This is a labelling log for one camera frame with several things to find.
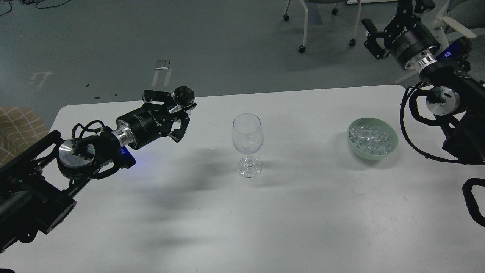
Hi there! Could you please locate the white office chair right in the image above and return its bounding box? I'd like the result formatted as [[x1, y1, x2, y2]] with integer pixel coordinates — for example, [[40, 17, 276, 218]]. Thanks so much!
[[394, 0, 485, 85]]

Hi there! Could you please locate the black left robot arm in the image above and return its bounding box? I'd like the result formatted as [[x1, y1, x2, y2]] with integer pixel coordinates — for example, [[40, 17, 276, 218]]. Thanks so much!
[[0, 86, 196, 253]]

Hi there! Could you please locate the green ice bowl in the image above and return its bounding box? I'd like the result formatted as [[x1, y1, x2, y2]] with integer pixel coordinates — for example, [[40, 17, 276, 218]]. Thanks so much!
[[346, 117, 399, 161]]

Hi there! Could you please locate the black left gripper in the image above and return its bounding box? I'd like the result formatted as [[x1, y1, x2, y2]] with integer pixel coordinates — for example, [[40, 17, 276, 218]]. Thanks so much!
[[116, 90, 197, 150]]

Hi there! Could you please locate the clear wine glass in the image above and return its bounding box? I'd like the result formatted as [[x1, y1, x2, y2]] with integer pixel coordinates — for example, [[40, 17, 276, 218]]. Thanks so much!
[[232, 113, 264, 179]]

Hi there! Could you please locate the white chair legs centre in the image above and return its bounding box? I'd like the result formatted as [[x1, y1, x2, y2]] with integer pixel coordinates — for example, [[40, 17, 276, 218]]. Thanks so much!
[[280, 0, 363, 55]]

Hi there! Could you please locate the steel double jigger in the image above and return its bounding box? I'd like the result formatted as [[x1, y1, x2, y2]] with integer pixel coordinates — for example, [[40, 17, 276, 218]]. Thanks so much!
[[172, 86, 196, 110]]

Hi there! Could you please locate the black floor cable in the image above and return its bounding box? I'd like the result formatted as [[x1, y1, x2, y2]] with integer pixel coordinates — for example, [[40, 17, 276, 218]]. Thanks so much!
[[0, 0, 72, 16]]

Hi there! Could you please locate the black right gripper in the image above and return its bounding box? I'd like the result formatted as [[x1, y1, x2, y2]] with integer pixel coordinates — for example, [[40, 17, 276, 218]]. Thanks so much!
[[361, 0, 441, 70]]

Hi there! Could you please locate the grey floor plate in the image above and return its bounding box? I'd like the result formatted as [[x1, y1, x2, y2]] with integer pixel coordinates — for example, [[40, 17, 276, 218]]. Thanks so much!
[[154, 59, 171, 71]]

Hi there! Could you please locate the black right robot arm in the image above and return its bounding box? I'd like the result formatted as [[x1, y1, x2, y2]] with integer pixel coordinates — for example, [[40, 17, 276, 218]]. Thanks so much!
[[361, 0, 484, 166]]

